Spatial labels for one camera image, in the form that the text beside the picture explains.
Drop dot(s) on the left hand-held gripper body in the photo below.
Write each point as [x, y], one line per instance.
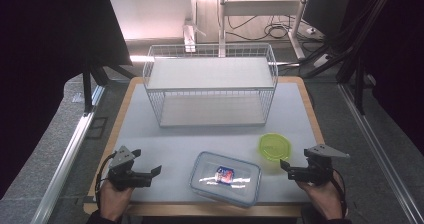
[128, 177]

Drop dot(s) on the dark floor socket plate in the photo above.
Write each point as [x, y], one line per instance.
[97, 127]

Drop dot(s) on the white metal desk frame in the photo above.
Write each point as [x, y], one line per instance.
[260, 8]

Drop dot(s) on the person's left hand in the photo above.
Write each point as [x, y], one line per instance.
[115, 200]

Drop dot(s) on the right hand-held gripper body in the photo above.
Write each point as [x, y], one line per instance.
[315, 170]

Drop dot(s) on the white power strip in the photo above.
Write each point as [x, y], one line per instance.
[189, 34]

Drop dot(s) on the green round plastic container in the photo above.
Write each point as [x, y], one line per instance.
[275, 147]

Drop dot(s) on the black curtain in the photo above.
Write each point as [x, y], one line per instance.
[50, 50]
[400, 50]

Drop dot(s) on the aluminium floor rail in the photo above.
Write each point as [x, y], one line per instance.
[71, 144]
[376, 140]

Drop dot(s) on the person's right hand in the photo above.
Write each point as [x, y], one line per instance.
[321, 199]

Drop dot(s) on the blue and red snack packet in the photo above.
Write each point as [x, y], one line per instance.
[225, 175]

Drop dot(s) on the black metal stand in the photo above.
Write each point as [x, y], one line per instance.
[87, 90]
[350, 54]

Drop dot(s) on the clear rectangular lidded food container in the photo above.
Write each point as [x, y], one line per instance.
[206, 190]

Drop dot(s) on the black monitor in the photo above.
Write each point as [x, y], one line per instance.
[328, 10]

